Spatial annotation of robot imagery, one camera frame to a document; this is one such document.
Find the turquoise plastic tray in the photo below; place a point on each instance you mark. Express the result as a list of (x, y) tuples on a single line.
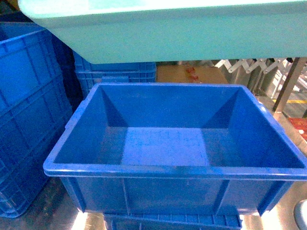
[(119, 31)]

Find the large blue plastic bin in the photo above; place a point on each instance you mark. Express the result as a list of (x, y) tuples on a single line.
[(174, 148)]

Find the brown cardboard box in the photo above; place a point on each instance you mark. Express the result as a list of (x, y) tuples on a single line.
[(190, 74)]

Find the blue crate behind lower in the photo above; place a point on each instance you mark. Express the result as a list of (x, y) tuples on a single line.
[(90, 74)]

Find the blue crate underneath bin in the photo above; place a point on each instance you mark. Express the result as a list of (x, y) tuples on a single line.
[(171, 222)]

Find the blue ribbed crate left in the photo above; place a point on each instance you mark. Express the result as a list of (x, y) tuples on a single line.
[(34, 109)]

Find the expandable roller conveyor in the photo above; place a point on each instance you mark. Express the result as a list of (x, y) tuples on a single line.
[(258, 75)]

